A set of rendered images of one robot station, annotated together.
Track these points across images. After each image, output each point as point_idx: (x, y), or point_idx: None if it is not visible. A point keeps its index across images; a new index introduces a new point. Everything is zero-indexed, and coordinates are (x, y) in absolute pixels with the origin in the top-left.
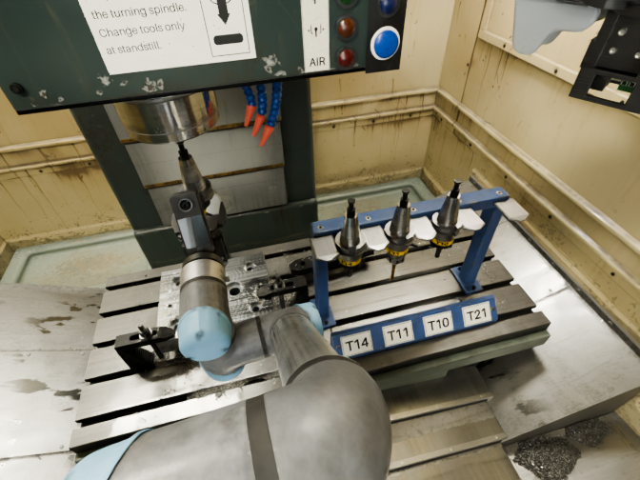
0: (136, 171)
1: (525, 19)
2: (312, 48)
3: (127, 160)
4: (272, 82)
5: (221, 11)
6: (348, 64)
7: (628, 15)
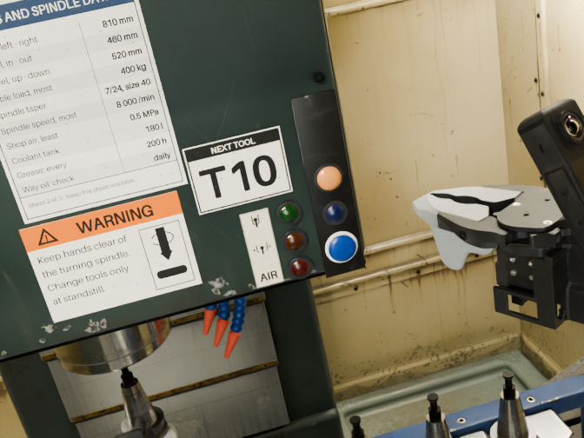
0: (60, 398)
1: (442, 242)
2: (262, 264)
3: (48, 382)
4: (222, 301)
5: (163, 250)
6: (302, 273)
7: (505, 250)
